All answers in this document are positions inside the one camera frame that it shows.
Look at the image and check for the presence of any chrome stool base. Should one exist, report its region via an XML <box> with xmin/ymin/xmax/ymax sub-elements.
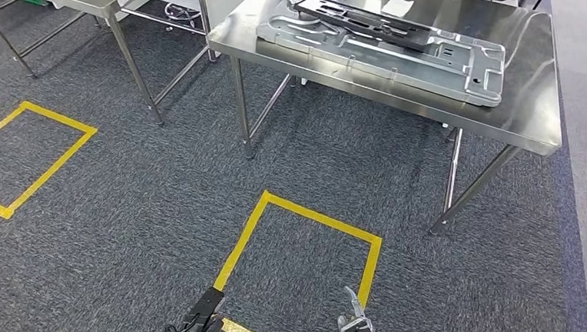
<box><xmin>162</xmin><ymin>1</ymin><xmax>203</xmax><ymax>33</ymax></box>

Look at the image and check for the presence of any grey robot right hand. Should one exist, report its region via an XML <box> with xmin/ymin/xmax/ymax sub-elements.
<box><xmin>341</xmin><ymin>285</ymin><xmax>368</xmax><ymax>320</ymax></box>

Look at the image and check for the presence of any grey metal fixture plate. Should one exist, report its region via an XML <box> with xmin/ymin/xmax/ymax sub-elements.
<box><xmin>252</xmin><ymin>0</ymin><xmax>509</xmax><ymax>109</ymax></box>

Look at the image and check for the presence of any white paper sheet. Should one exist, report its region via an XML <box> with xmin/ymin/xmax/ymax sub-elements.
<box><xmin>380</xmin><ymin>0</ymin><xmax>416</xmax><ymax>19</ymax></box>

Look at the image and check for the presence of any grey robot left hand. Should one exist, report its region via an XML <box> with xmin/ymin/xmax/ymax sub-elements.
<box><xmin>204</xmin><ymin>310</ymin><xmax>227</xmax><ymax>332</ymax></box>

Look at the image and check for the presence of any black plastic panel part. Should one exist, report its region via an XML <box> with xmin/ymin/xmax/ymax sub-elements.
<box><xmin>290</xmin><ymin>0</ymin><xmax>438</xmax><ymax>54</ymax></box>

